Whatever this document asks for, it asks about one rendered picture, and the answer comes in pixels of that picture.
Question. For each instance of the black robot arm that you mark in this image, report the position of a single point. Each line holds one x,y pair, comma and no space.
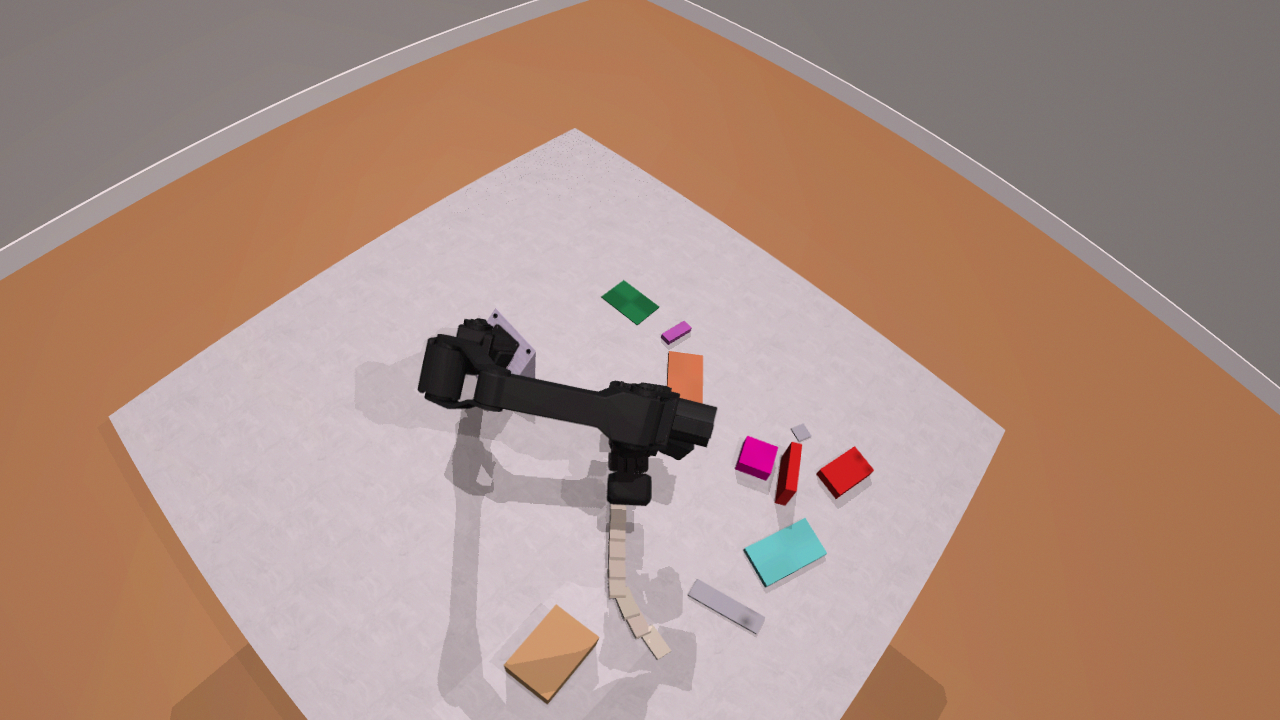
638,416

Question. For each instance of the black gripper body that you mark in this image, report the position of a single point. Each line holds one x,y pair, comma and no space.
629,488

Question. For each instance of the purple rectangular block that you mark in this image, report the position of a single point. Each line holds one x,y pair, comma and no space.
676,332

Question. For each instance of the teal flat rectangular block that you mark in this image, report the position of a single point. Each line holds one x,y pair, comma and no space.
784,552

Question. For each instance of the red rectangular block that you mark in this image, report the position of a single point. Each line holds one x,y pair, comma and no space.
845,472
788,474

